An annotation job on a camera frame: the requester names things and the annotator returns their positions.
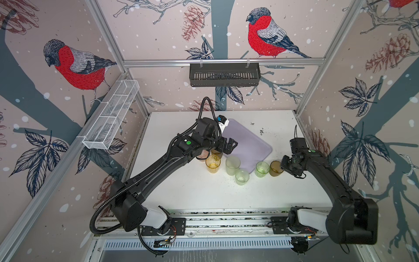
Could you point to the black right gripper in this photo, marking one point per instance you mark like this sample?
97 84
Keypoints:
283 165

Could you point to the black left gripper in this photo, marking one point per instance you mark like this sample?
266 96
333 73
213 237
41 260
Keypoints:
229 147

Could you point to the brown textured glass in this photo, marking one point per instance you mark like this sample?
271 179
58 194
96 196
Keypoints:
275 168

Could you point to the bright green glass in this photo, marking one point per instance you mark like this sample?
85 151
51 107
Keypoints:
262 169

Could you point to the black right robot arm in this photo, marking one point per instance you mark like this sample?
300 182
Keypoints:
352 219

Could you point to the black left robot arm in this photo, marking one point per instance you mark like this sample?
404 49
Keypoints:
126 198

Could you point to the lilac plastic tray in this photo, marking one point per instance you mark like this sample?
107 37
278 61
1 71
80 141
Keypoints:
250 148

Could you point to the dark brown glass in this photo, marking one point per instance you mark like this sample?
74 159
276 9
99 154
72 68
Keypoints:
217 153

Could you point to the pale green tall glass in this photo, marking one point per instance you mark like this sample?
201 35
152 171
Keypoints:
232 165

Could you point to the yellow amber glass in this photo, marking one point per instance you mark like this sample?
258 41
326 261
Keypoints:
213 163

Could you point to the pink glass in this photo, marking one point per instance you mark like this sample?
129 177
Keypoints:
203 156

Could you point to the pale green small glass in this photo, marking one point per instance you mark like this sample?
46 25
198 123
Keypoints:
242 177

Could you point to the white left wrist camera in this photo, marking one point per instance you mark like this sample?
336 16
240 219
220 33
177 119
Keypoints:
222 121

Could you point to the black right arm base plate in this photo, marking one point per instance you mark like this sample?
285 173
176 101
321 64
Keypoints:
281 226

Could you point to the black wire wall basket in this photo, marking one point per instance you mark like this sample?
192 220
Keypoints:
224 75

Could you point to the aluminium rail frame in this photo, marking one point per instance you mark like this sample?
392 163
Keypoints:
217 220

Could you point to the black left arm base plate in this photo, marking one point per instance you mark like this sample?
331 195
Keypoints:
172 227

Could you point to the white mesh wall basket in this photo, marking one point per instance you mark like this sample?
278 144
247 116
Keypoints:
106 126

